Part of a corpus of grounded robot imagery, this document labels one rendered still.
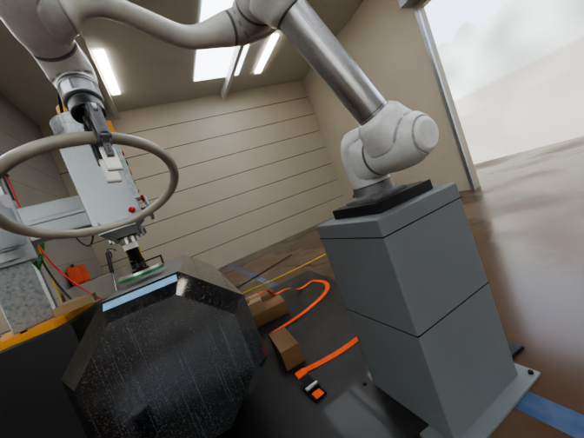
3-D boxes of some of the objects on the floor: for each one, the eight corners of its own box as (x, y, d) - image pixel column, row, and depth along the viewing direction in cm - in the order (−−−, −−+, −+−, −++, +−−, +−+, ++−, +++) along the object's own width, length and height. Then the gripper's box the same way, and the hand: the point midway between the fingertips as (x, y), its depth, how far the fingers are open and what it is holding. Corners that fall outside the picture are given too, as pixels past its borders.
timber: (305, 361, 160) (298, 342, 159) (287, 371, 156) (280, 353, 155) (289, 341, 188) (283, 326, 187) (274, 349, 185) (268, 334, 184)
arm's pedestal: (428, 333, 147) (380, 195, 141) (541, 374, 101) (478, 174, 95) (359, 387, 127) (301, 230, 121) (462, 470, 81) (376, 224, 75)
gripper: (102, 77, 66) (136, 150, 60) (102, 129, 77) (129, 195, 71) (63, 72, 61) (96, 152, 54) (69, 129, 72) (96, 199, 66)
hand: (110, 165), depth 64 cm, fingers closed on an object, 4 cm apart
